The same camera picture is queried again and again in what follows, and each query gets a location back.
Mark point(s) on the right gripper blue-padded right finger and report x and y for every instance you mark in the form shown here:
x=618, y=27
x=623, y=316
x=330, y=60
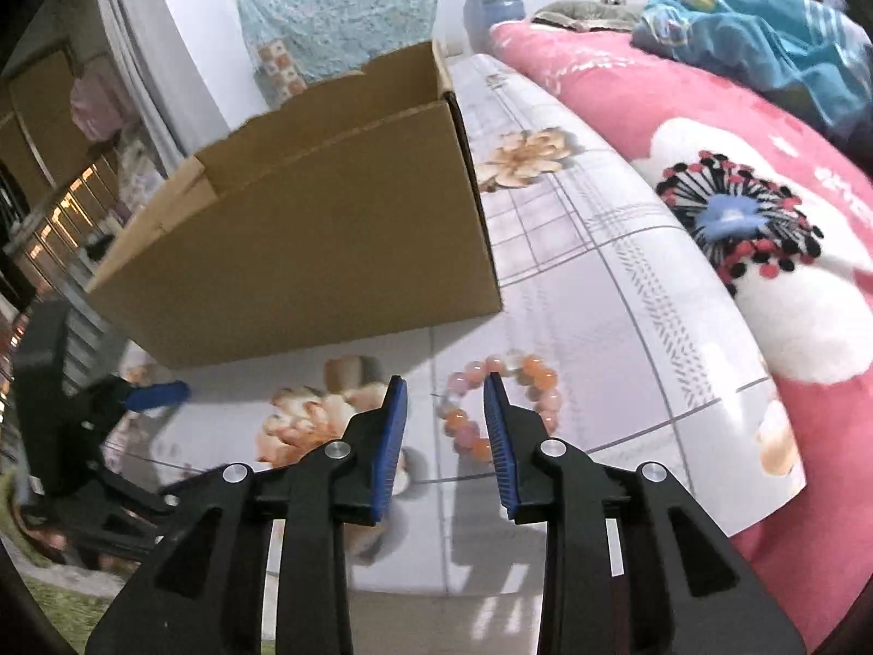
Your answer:
x=633, y=563

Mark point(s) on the floral patterned board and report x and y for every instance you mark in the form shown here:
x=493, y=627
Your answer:
x=613, y=327

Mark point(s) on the brown cardboard box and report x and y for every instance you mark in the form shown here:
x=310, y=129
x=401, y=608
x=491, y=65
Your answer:
x=351, y=212

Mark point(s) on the blue water jug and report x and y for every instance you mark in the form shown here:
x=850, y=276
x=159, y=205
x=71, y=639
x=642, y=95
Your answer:
x=481, y=15

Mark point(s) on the pink hanging clothes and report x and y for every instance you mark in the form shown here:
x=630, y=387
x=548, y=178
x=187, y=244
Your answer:
x=100, y=106

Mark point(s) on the white fluffy blanket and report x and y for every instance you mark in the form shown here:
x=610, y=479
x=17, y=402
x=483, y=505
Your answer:
x=404, y=623

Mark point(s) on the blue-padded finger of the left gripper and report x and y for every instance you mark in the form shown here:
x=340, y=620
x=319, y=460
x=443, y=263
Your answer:
x=161, y=395

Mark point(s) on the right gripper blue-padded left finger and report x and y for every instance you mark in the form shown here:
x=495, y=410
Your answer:
x=202, y=588

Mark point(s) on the pink floral blanket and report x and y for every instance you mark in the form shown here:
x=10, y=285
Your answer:
x=785, y=220

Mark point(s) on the teal floral hanging cloth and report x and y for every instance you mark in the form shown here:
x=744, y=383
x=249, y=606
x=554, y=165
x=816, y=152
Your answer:
x=293, y=44

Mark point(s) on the grey green pillow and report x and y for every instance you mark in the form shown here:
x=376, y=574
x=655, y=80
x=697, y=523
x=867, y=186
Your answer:
x=585, y=16

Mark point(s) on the blue patterned quilt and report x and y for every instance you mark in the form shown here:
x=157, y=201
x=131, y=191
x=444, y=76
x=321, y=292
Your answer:
x=801, y=55

